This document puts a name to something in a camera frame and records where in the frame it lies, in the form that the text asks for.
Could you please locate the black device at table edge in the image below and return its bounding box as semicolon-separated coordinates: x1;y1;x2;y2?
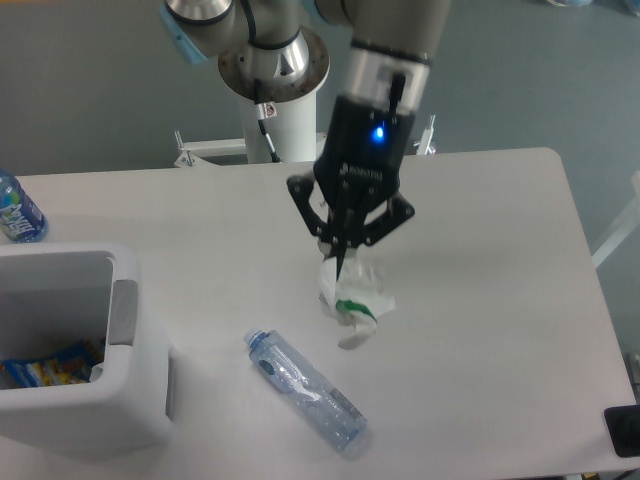
604;404;640;458

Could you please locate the clear crushed plastic bottle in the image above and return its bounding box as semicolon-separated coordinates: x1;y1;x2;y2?
244;328;367;451

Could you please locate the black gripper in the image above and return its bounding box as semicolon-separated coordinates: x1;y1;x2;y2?
286;95;416;280

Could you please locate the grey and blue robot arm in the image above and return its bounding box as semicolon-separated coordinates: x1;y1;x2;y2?
159;1;450;264

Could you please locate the white frame at right edge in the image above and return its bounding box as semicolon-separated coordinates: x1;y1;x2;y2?
592;171;639;269

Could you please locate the black cable on pedestal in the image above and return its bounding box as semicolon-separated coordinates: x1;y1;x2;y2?
252;78;281;164

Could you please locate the colourful snack wrapper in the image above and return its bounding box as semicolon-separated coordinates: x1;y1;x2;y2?
1;340;106;388

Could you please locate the white paper wrapper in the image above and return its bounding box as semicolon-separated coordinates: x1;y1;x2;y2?
318;255;396;350

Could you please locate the blue labelled water bottle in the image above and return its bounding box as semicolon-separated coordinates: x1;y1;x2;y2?
1;170;48;243

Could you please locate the white trash can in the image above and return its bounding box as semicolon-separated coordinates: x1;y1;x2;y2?
1;242;174;452

